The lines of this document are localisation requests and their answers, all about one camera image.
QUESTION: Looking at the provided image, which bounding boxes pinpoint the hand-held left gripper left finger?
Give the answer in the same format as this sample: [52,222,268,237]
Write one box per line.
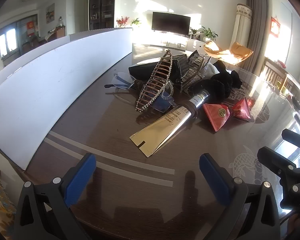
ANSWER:
[14,153,97,240]

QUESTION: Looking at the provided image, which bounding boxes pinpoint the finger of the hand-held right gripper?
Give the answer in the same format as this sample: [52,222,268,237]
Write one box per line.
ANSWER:
[281,128,300,153]
[257,147,297,180]

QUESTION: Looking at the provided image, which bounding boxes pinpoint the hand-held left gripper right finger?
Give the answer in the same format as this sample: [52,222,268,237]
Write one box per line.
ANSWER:
[199,153,288,240]

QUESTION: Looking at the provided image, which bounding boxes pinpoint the red candy-shaped packet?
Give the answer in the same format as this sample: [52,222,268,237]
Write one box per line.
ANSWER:
[202,97,252,132]

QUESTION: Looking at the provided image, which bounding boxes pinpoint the gold cosmetic tube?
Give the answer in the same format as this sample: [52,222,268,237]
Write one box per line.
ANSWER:
[129,89,210,158]

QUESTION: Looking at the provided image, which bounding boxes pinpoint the black velvet bow hair tie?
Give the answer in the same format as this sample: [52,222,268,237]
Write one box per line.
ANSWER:
[190,74,234,103]

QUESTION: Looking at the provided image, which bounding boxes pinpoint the white cardboard box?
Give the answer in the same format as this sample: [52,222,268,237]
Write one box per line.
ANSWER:
[0,27,133,171]

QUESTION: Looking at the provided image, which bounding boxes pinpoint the rhinestone bow hair clip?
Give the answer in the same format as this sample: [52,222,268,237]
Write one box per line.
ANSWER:
[180,50,212,96]

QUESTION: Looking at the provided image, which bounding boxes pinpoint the clear eyeglasses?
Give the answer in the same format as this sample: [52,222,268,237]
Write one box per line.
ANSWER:
[104,71,176,113]

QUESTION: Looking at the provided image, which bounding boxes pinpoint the rhinestone banana hair clip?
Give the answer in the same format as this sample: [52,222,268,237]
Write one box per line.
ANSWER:
[135,50,174,112]

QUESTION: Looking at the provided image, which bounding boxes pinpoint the dark patterned glass-topped desktop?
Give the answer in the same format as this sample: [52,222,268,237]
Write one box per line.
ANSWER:
[22,43,300,240]

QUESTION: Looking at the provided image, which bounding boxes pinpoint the wooden slatted chair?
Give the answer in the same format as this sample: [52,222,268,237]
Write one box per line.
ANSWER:
[262,57,290,90]

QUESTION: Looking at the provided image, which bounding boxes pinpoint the floral patterned cloth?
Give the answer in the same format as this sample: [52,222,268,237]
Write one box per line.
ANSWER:
[0,159,17,240]

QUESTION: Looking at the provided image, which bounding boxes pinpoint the orange lounge chair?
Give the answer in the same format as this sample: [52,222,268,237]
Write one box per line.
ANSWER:
[204,40,254,67]

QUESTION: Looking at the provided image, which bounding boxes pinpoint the grey curtain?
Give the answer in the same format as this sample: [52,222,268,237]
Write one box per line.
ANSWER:
[246,0,273,73]

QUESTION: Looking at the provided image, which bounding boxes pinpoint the white cloth-covered standing unit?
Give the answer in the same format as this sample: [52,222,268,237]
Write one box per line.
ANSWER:
[232,4,254,55]

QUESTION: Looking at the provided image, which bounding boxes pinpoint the white television cabinet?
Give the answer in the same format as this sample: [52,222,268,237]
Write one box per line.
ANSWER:
[162,34,212,53]

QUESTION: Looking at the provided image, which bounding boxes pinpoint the large green potted plant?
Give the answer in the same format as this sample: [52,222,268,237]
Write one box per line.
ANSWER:
[200,26,218,42]

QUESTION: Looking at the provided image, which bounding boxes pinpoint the glazed balcony window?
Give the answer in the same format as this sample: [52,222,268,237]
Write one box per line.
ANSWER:
[0,28,17,58]

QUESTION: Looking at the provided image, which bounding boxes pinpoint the black television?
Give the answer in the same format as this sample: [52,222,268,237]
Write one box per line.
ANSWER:
[151,12,191,36]

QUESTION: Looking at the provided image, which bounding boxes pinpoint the red flower bouquet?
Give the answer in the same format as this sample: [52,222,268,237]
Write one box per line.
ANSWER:
[116,16,129,28]

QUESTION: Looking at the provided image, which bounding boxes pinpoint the dark display cabinet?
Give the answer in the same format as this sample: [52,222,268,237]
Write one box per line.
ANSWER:
[89,0,117,30]

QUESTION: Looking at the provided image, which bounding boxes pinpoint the red wall hanging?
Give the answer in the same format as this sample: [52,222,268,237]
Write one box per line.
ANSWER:
[270,17,281,36]

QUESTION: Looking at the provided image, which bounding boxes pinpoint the framed wall painting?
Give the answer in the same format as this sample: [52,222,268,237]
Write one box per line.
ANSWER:
[45,3,56,24]

